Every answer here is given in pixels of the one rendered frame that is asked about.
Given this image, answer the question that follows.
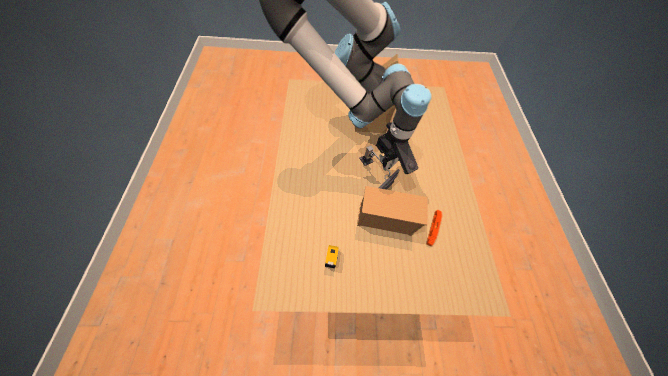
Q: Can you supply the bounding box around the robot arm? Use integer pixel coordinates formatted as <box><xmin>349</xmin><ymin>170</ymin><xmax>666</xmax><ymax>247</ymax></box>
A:
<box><xmin>259</xmin><ymin>0</ymin><xmax>431</xmax><ymax>139</ymax></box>

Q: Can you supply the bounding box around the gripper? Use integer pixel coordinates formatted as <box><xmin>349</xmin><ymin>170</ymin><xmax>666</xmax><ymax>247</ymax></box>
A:
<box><xmin>376</xmin><ymin>122</ymin><xmax>410</xmax><ymax>171</ymax></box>

